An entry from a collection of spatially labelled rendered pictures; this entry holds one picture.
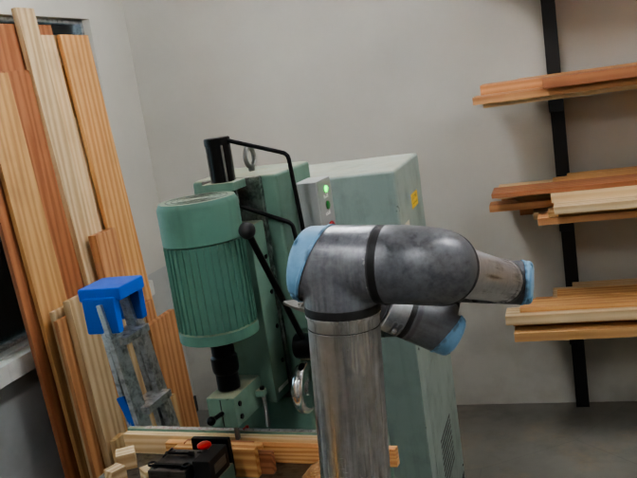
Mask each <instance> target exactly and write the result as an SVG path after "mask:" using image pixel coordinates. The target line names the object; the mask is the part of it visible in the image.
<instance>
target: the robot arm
mask: <svg viewBox="0 0 637 478"><path fill-rule="evenodd" d="M286 283H287V289H288V292H289V293H290V296H291V297H292V299H294V300H286V301H283V302H282V303H283V304H284V305H286V306H289V307H291V308H293V309H296V310H298V311H300V312H303V313H305V318H306V319H307V325H308V336H309V347H310V358H311V369H312V380H313V391H314V402H315V413H316V424H317V436H318V457H319V467H320V478H391V466H390V452H389V438H388V425H387V411H386V398H385V384H384V370H383V357H382V343H381V330H382V331H384V332H387V333H389V334H391V335H394V336H396V337H398V338H400V339H402V340H406V341H408V342H411V343H413V344H416V345H418V346H420V347H423V348H425V349H428V350H429V352H434V353H437V354H439V355H442V356H446V355H448V354H450V353H451V352H452V351H453V350H454V349H455V348H456V347H457V345H458V344H459V342H460V340H461V338H462V336H463V334H464V330H465V323H466V321H465V318H464V317H463V316H462V315H461V316H459V315H458V313H459V308H460V303H504V304H519V305H524V304H530V303H531V302H532V301H533V297H534V266H533V263H532V262H530V261H524V260H520V261H510V260H507V259H501V258H498V257H495V256H492V255H490V254H487V253H484V252H481V251H478V250H475V248H474V247H473V246H472V244H471V243H470V242H469V241H468V240H467V239H466V238H465V237H463V236H462V235H461V234H459V233H457V232H454V231H452V230H445V229H441V228H433V227H424V226H412V225H335V224H328V225H326V226H312V227H308V228H306V229H304V230H303V231H302V232H301V233H300V234H299V235H298V237H297V238H296V240H295V241H294V244H293V246H292V248H291V250H290V253H289V257H288V262H287V269H286Z"/></svg>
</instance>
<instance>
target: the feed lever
mask: <svg viewBox="0 0 637 478"><path fill-rule="evenodd" d="M238 232H239V234H240V236H241V237H242V238H244V239H247V240H248V242H249V244H250V245H251V247H252V248H253V250H254V252H255V254H256V256H257V258H258V260H259V262H260V264H261V266H262V268H263V270H264V272H265V274H266V276H267V278H268V280H269V282H270V283H271V285H272V287H273V289H274V290H275V292H276V294H277V296H278V298H279V300H280V302H281V304H282V307H283V309H284V311H285V312H286V314H287V316H288V318H289V320H290V321H291V323H292V325H293V327H294V329H295V331H296V332H297V333H296V334H295V335H294V337H293V339H292V351H293V354H294V356H295V357H296V358H297V359H310V347H309V336H308V332H307V333H303V332H302V330H301V328H300V325H299V323H298V321H297V319H296V317H295V315H294V313H293V311H292V310H291V308H290V307H289V306H286V305H284V304H283V303H282V302H283V301H286V299H285V297H284V295H283V293H282V290H281V288H280V286H279V284H278V282H277V280H276V278H275V276H274V275H273V273H272V271H271V269H270V267H269V265H268V263H267V261H266V260H265V258H264V255H263V253H262V251H261V249H260V247H259V245H258V243H257V241H256V240H255V238H254V235H255V232H256V229H255V227H254V225H253V224H252V223H249V222H244V223H243V224H241V225H240V227H239V229H238Z"/></svg>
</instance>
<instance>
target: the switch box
mask: <svg viewBox="0 0 637 478"><path fill-rule="evenodd" d="M296 185H297V190H298V194H299V199H300V207H301V212H302V217H303V222H304V226H305V228H308V227H312V226H326V225H328V224H329V223H330V221H334V222H335V224H336V218H335V210H334V203H333V197H332V190H331V183H330V178H329V176H328V175H327V176H317V177H308V178H306V179H303V180H302V181H300V182H298V183H296ZM324 185H327V187H328V192H327V193H328V197H326V198H324V195H325V194H327V193H325V192H324V190H323V186H324ZM326 200H328V201H330V204H331V207H330V209H329V210H327V209H326V206H325V202H326ZM327 211H330V212H331V213H330V214H328V215H326V212H327Z"/></svg>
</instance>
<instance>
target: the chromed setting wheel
mask: <svg viewBox="0 0 637 478"><path fill-rule="evenodd" d="M310 370H311V365H310V363H309V362H308V361H305V360H304V361H301V362H300V363H299V364H298V365H297V366H296V368H295V370H294V372H293V376H292V381H291V395H292V400H293V404H294V406H295V408H296V410H297V411H298V412H299V413H300V414H309V413H311V412H312V411H313V410H314V409H315V402H314V391H313V380H312V378H311V373H310Z"/></svg>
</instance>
